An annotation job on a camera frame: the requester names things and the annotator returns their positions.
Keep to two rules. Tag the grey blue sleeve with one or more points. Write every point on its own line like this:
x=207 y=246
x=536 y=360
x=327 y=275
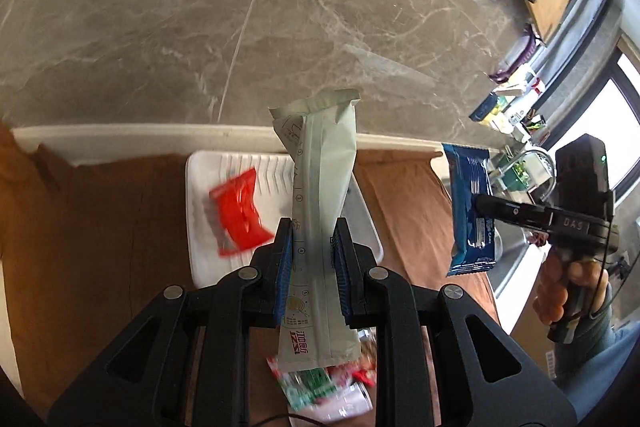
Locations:
x=598 y=371

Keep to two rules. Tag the green white snack packet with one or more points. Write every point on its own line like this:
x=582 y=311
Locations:
x=328 y=394

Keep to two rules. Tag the white plastic tray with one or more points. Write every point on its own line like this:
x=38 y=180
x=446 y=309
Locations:
x=273 y=199

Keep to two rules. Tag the dark blue snack packet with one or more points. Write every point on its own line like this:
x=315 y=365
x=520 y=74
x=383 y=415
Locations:
x=474 y=234

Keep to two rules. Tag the clutter on side counter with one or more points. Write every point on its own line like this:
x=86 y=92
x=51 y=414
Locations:
x=518 y=87

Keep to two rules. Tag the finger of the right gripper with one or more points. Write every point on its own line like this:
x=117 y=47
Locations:
x=526 y=216

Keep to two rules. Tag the red snack packet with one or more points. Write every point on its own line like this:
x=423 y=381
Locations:
x=238 y=216

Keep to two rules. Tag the pale green long snack packet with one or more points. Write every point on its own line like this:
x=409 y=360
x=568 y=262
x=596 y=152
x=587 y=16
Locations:
x=319 y=133

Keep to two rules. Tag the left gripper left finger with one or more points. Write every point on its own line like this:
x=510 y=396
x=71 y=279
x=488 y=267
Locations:
x=251 y=297

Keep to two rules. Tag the person right hand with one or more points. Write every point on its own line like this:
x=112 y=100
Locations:
x=554 y=276

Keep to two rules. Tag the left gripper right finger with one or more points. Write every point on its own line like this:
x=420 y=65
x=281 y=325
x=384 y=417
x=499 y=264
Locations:
x=372 y=296

